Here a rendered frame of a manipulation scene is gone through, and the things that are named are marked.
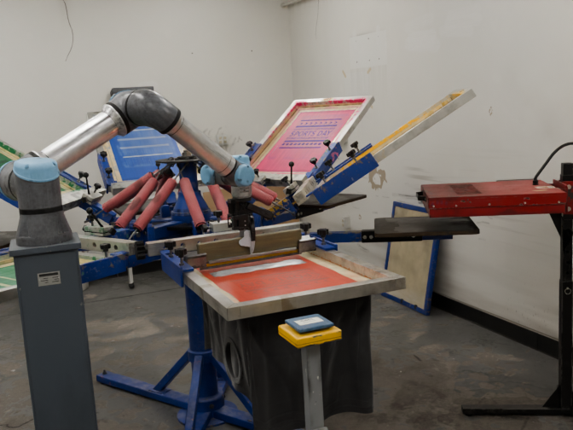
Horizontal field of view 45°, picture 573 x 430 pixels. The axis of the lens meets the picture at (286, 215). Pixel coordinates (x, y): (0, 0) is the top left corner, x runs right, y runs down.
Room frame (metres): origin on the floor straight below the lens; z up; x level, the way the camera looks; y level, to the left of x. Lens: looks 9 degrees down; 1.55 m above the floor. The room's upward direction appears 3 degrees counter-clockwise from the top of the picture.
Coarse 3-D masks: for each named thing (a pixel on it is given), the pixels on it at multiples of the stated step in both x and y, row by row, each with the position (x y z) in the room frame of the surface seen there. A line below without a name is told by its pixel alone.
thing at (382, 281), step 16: (320, 256) 2.54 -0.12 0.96; (336, 256) 2.42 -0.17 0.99; (192, 272) 2.28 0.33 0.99; (368, 272) 2.20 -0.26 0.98; (384, 272) 2.13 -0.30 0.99; (192, 288) 2.19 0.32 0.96; (208, 288) 2.06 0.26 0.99; (320, 288) 1.98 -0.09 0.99; (336, 288) 1.97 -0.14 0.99; (352, 288) 1.99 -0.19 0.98; (368, 288) 2.01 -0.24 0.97; (384, 288) 2.03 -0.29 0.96; (400, 288) 2.05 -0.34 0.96; (208, 304) 2.01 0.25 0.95; (224, 304) 1.88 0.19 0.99; (240, 304) 1.87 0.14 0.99; (256, 304) 1.87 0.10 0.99; (272, 304) 1.89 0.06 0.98; (288, 304) 1.91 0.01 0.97; (304, 304) 1.93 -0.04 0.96; (320, 304) 1.95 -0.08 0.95
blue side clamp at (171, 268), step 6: (162, 252) 2.56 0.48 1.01; (162, 258) 2.53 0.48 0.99; (168, 258) 2.45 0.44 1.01; (174, 258) 2.48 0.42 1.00; (162, 264) 2.54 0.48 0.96; (168, 264) 2.44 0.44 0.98; (174, 264) 2.35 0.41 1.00; (186, 264) 2.36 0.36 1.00; (168, 270) 2.45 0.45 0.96; (174, 270) 2.36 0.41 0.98; (180, 270) 2.28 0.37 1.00; (186, 270) 2.29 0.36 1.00; (192, 270) 2.30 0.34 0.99; (174, 276) 2.37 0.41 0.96; (180, 276) 2.28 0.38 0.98; (180, 282) 2.29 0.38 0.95
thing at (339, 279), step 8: (288, 256) 2.60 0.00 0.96; (296, 256) 2.59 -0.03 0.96; (256, 264) 2.49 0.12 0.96; (296, 264) 2.45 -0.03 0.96; (304, 264) 2.44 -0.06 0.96; (312, 264) 2.44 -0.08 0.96; (320, 264) 2.43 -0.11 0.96; (272, 272) 2.36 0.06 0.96; (320, 272) 2.32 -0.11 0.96; (328, 272) 2.31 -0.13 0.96; (336, 272) 2.30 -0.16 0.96; (336, 280) 2.20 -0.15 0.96; (344, 280) 2.19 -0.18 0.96; (352, 280) 2.19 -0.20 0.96; (296, 288) 2.12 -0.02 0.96; (304, 288) 2.12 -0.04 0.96; (312, 288) 2.11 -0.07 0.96
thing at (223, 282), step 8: (240, 264) 2.50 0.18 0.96; (248, 264) 2.50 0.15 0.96; (200, 272) 2.42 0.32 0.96; (208, 272) 2.41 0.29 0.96; (248, 272) 2.38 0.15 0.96; (256, 272) 2.37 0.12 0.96; (264, 272) 2.36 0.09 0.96; (216, 280) 2.29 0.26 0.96; (224, 280) 2.29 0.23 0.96; (224, 288) 2.18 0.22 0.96; (232, 288) 2.17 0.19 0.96; (240, 288) 2.16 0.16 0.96; (288, 288) 2.13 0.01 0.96; (240, 296) 2.07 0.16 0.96; (248, 296) 2.07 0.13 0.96; (256, 296) 2.06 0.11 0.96; (264, 296) 2.06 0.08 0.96; (272, 296) 2.05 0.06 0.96
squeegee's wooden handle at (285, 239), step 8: (272, 232) 2.54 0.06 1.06; (280, 232) 2.54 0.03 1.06; (288, 232) 2.55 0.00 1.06; (296, 232) 2.56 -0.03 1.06; (224, 240) 2.46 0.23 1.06; (232, 240) 2.46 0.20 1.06; (256, 240) 2.50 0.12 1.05; (264, 240) 2.51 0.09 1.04; (272, 240) 2.52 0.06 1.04; (280, 240) 2.53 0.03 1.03; (288, 240) 2.54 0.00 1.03; (296, 240) 2.56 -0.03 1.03; (200, 248) 2.41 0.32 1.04; (208, 248) 2.43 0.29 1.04; (216, 248) 2.44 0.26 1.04; (224, 248) 2.45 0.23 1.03; (232, 248) 2.46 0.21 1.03; (240, 248) 2.47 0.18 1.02; (248, 248) 2.48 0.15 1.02; (256, 248) 2.49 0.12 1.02; (264, 248) 2.51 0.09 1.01; (272, 248) 2.52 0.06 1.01; (280, 248) 2.53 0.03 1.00; (208, 256) 2.42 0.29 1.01; (216, 256) 2.44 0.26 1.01; (224, 256) 2.45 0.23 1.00; (232, 256) 2.46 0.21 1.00
